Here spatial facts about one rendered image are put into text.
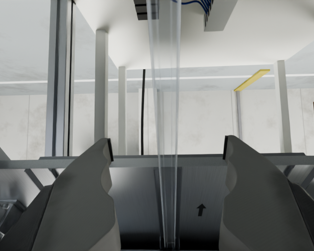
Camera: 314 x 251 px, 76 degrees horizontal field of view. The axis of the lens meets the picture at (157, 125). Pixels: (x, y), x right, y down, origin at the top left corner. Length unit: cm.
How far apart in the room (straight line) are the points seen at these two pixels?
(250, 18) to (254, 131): 328
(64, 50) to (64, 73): 5
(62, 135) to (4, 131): 403
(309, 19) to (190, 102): 300
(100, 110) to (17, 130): 380
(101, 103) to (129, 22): 23
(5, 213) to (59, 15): 42
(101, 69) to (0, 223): 45
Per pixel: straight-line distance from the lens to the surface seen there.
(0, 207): 28
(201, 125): 358
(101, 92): 59
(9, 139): 441
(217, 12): 53
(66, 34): 51
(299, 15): 71
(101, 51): 63
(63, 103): 46
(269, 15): 67
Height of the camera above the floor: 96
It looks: 6 degrees down
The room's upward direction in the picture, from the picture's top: 179 degrees clockwise
